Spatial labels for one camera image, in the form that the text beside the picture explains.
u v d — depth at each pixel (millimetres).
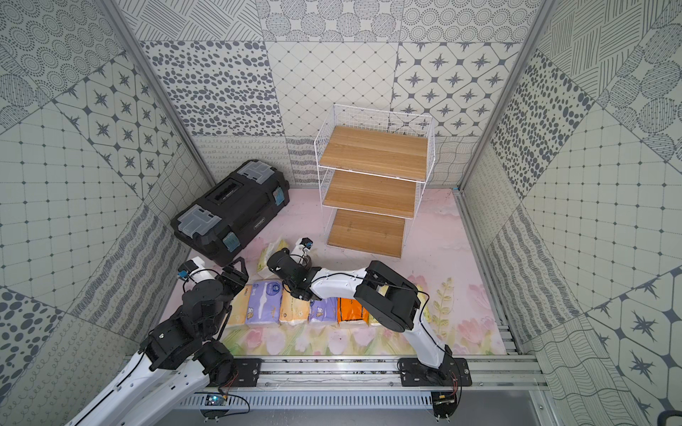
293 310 817
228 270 645
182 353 498
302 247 818
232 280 630
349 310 793
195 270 612
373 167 693
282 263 664
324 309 818
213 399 716
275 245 862
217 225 860
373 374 756
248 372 740
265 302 821
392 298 522
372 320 799
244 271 686
